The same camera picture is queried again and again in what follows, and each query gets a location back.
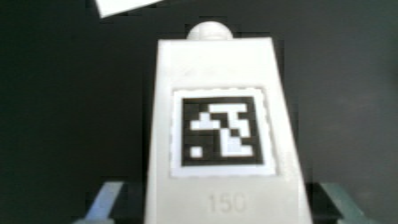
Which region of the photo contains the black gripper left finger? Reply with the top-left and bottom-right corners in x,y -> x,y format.
73,181 -> 144,224

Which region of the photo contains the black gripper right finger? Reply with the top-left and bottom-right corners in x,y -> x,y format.
307,182 -> 377,224

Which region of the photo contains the white stool leg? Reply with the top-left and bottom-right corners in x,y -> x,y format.
144,21 -> 313,224

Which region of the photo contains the white sheet with tags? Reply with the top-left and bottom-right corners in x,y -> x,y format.
94,0 -> 162,18

